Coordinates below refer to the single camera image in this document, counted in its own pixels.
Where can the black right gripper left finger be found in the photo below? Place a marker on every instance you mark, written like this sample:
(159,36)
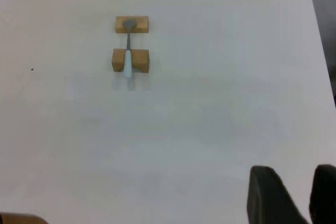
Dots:
(270,200)

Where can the arched wooden block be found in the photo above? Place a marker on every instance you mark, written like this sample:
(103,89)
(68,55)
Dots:
(141,60)

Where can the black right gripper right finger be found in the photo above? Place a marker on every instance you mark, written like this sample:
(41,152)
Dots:
(324,195)

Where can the flat rectangular wooden block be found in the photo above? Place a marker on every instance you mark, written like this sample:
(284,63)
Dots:
(141,24)

